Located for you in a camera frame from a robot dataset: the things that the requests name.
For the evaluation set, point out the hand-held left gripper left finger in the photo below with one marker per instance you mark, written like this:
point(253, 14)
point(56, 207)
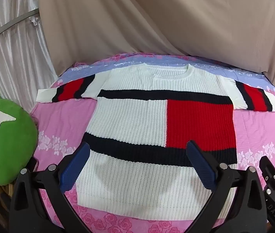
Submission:
point(74, 168)

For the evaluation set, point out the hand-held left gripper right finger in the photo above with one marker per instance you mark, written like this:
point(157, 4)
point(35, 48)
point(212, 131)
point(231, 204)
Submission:
point(200, 168)

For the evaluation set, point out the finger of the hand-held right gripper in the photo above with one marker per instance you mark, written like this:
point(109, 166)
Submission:
point(269, 170)

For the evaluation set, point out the white red black knit sweater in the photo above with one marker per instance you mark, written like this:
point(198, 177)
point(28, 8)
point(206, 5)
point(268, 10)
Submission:
point(127, 116)

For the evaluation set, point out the pink floral bed sheet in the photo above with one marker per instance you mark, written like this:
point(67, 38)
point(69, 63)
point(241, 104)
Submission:
point(60, 121)

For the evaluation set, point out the green plush pillow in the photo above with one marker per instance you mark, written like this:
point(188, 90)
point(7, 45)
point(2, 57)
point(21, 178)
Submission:
point(18, 136)

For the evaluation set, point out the white satin curtain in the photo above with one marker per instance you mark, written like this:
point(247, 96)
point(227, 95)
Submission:
point(18, 53)

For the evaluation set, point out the grey metal bar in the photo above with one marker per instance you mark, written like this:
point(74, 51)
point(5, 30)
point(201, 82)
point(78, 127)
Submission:
point(11, 23)

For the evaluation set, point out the beige backdrop cloth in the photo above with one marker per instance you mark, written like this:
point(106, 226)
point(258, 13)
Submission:
point(152, 17)

